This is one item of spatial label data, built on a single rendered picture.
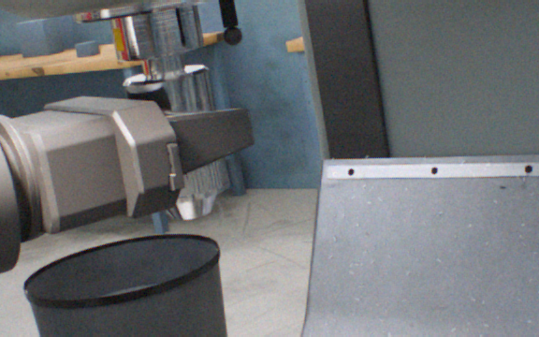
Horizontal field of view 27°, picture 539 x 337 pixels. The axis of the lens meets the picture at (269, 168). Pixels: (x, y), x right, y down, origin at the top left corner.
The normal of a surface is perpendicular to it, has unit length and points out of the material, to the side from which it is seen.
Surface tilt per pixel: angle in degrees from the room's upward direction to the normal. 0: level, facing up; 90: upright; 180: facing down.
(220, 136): 90
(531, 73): 90
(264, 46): 90
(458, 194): 63
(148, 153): 90
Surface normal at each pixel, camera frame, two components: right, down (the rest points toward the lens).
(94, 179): 0.54, 0.08
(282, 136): -0.57, 0.26
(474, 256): -0.58, -0.19
